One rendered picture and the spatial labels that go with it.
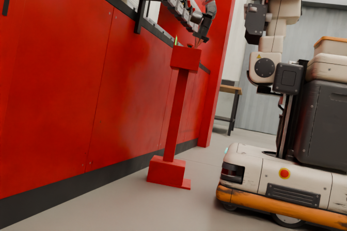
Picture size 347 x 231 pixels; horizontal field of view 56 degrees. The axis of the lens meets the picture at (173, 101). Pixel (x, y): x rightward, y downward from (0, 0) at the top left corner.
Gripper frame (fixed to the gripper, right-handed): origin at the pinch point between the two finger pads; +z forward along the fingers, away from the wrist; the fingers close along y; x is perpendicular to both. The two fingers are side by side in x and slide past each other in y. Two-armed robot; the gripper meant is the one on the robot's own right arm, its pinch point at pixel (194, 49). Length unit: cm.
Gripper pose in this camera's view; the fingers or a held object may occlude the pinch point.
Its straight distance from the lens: 197.2
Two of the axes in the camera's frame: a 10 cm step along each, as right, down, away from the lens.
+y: -9.1, -4.0, -0.8
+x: 0.7, 0.5, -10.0
